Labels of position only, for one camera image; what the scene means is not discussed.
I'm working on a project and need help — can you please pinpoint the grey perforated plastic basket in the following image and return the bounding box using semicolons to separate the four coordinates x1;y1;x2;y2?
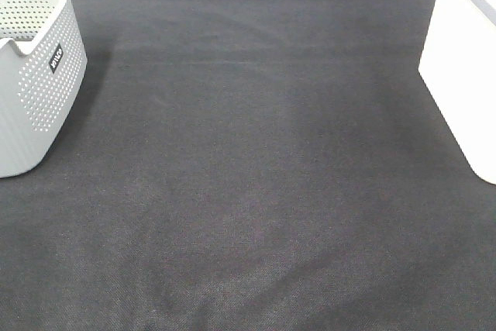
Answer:
1;0;88;178

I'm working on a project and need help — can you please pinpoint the black fabric table cloth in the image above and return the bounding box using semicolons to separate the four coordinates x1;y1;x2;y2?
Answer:
1;0;495;330

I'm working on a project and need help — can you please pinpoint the white plastic storage bin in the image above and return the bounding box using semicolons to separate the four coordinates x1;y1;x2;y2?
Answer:
418;0;495;184

